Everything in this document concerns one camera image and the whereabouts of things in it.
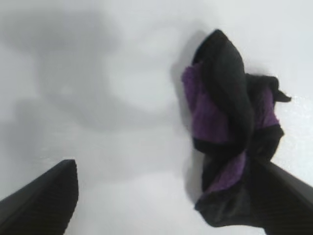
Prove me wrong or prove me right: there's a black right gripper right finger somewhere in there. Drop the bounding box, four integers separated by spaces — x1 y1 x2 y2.
246 157 313 235

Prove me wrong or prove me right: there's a black and purple cloth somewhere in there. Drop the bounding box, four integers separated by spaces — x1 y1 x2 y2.
181 29 292 229

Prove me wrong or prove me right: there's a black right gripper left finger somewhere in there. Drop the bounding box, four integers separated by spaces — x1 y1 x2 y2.
0 159 80 235

